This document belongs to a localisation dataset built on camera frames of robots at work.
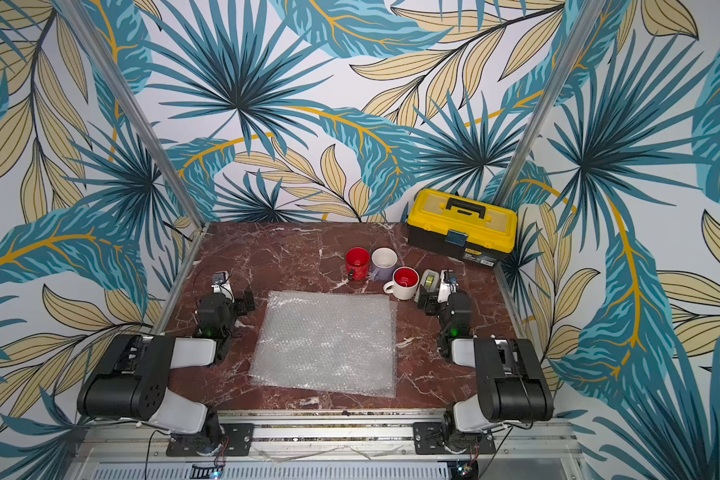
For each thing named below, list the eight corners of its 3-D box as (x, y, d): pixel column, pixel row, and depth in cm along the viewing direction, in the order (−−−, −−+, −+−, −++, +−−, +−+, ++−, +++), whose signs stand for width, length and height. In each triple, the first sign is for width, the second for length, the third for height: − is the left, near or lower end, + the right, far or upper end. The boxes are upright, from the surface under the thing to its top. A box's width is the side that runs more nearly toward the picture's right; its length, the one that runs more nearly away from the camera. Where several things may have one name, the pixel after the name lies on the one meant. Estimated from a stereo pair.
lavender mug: (371, 284, 104) (372, 270, 98) (371, 261, 110) (372, 247, 104) (397, 284, 104) (399, 271, 98) (395, 262, 110) (397, 247, 104)
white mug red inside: (384, 293, 101) (385, 282, 96) (394, 272, 107) (396, 261, 102) (410, 303, 99) (413, 293, 94) (419, 282, 104) (422, 271, 99)
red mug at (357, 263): (350, 284, 104) (350, 270, 97) (342, 265, 109) (341, 251, 102) (373, 277, 106) (374, 262, 99) (364, 259, 111) (365, 244, 104)
